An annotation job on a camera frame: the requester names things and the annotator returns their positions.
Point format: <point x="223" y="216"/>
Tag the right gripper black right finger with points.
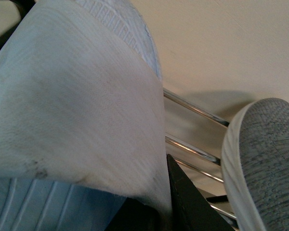
<point x="191" y="212"/>

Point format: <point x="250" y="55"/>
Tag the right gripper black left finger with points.
<point x="134" y="216"/>

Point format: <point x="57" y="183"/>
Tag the light blue slipper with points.
<point x="74" y="108"/>

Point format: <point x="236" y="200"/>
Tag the black metal shoe rack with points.
<point x="195" y="149"/>

